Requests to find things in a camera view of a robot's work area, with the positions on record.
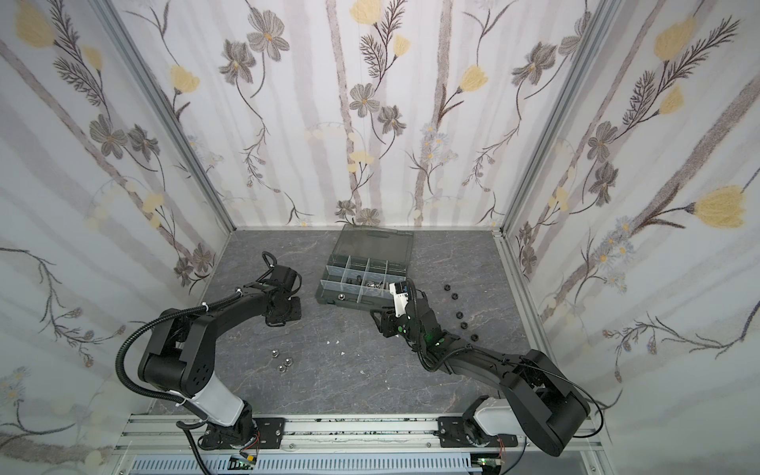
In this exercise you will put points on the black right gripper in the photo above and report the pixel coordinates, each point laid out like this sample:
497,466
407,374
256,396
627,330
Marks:
391,319

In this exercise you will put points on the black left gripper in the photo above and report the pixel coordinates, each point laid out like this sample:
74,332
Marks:
297,314

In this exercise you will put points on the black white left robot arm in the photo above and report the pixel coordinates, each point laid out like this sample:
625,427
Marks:
173,357

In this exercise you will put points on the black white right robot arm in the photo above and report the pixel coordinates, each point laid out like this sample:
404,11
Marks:
548,407

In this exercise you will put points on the green compartment organizer box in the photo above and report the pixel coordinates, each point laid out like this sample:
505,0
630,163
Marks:
363,265

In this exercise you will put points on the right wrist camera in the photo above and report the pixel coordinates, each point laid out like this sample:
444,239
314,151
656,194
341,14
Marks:
401,297

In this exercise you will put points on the white slotted cable duct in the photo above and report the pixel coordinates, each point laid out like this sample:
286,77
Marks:
377,463

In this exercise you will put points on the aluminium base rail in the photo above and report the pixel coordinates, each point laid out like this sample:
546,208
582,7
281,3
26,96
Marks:
312,434

